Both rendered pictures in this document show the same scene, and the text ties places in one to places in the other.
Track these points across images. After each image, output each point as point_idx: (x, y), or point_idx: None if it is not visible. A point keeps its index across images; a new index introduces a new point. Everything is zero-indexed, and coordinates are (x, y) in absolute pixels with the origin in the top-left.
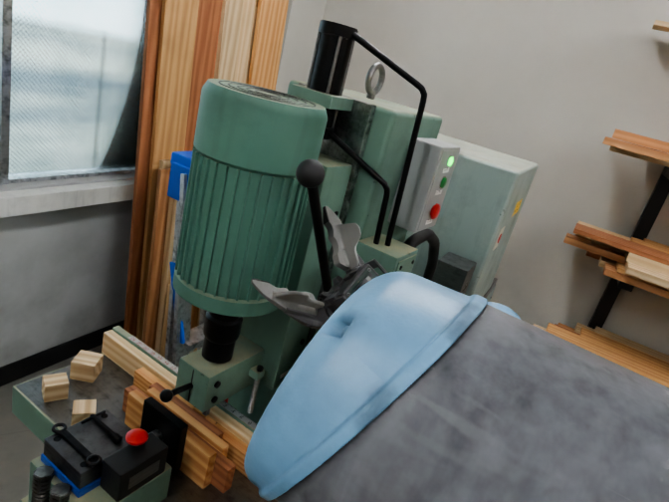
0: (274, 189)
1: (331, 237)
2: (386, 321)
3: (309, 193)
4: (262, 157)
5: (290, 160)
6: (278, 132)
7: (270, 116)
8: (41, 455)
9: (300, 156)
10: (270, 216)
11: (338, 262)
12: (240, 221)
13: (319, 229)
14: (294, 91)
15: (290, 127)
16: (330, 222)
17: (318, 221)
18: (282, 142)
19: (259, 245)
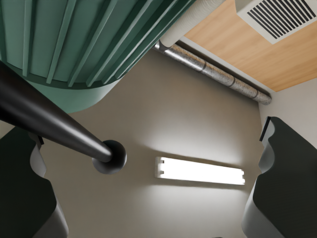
0: (104, 72)
1: (41, 157)
2: None
3: (111, 151)
4: (112, 85)
5: (80, 97)
6: (93, 101)
7: (97, 101)
8: None
9: (63, 99)
10: (119, 47)
11: (67, 228)
12: (165, 32)
13: (85, 146)
14: None
15: (80, 107)
16: (40, 147)
17: (92, 150)
18: (90, 100)
19: (165, 13)
